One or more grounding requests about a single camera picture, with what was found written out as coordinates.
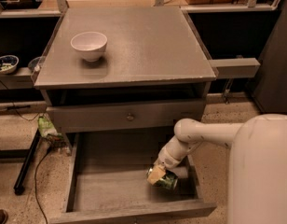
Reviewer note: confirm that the closed grey top drawer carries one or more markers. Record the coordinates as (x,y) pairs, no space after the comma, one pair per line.
(105,117)

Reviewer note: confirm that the grey left low shelf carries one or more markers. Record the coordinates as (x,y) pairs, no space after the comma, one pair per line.
(20,79)

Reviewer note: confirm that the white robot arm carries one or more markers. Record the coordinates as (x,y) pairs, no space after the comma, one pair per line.
(257,176)

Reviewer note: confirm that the green soda can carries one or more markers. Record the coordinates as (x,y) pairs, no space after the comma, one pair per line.
(168,181)

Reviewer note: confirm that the black metal bar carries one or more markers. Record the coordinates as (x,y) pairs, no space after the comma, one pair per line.
(18,187)

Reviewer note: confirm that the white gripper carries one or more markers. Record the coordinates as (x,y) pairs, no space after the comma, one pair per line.
(167,160)

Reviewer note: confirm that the round drawer knob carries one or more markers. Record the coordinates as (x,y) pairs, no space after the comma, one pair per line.
(130,117)

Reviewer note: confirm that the brown shoe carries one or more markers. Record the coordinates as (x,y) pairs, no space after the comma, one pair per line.
(3,216)

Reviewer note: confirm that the grey wooden drawer cabinet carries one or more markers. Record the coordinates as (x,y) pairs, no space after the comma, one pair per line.
(152,54)

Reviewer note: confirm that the green snack bag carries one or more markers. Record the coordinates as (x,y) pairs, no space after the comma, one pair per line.
(47,129)

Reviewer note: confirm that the blue patterned bowl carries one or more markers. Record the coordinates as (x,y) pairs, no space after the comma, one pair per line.
(8,64)

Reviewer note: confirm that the white ceramic bowl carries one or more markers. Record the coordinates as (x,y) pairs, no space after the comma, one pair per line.
(90,46)

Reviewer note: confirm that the open grey middle drawer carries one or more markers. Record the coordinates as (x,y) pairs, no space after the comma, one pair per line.
(108,185)

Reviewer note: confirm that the clear glass bowl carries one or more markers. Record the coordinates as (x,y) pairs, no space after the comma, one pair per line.
(35,64)

